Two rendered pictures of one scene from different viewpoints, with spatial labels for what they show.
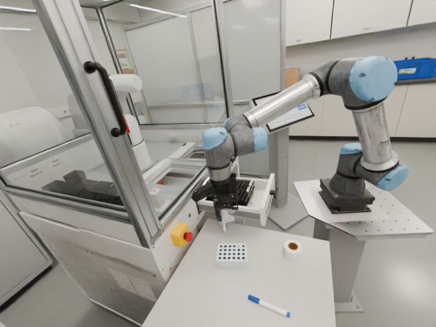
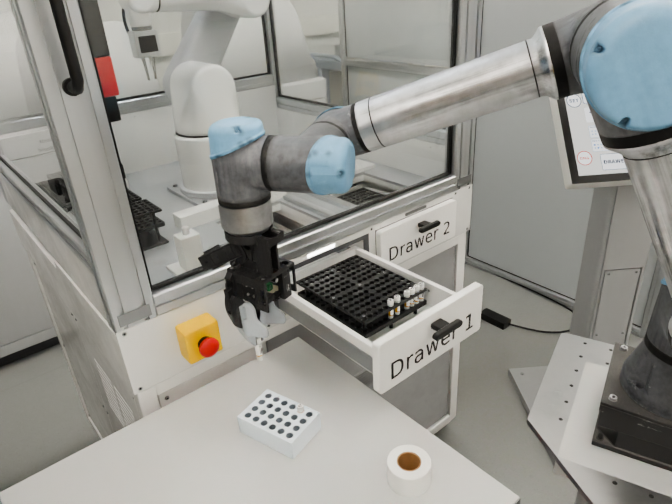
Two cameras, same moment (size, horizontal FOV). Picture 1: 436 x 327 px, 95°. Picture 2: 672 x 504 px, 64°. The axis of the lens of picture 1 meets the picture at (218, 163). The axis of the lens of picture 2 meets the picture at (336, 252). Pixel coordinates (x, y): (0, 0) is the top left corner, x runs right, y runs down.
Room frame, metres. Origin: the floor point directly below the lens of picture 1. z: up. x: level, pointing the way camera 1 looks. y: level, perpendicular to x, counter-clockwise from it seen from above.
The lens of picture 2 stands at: (-0.04, -0.42, 1.49)
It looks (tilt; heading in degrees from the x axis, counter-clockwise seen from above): 27 degrees down; 25
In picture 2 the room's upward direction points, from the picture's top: 4 degrees counter-clockwise
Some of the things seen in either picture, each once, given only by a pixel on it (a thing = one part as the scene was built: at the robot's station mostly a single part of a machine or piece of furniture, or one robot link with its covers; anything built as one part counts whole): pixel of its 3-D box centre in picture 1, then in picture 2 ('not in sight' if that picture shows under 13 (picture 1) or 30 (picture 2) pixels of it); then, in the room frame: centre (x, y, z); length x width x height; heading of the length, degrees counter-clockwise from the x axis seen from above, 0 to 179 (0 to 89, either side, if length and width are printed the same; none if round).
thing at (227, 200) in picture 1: (224, 191); (257, 264); (0.56, -0.01, 1.11); 0.09 x 0.08 x 0.12; 80
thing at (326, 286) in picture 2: (230, 193); (360, 297); (0.88, -0.04, 0.87); 0.22 x 0.18 x 0.06; 63
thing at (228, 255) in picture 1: (232, 254); (279, 422); (0.57, 0.00, 0.78); 0.12 x 0.08 x 0.04; 80
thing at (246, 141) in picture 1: (245, 139); (313, 160); (0.59, -0.10, 1.27); 0.11 x 0.11 x 0.08; 9
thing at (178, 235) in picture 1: (181, 235); (199, 338); (0.63, 0.20, 0.88); 0.07 x 0.05 x 0.07; 153
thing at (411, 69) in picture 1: (402, 69); not in sight; (2.99, -2.86, 1.01); 0.61 x 0.41 x 0.22; 62
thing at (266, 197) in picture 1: (268, 197); (431, 334); (0.79, -0.22, 0.87); 0.29 x 0.02 x 0.11; 153
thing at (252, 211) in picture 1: (228, 193); (357, 297); (0.88, -0.03, 0.86); 0.40 x 0.26 x 0.06; 63
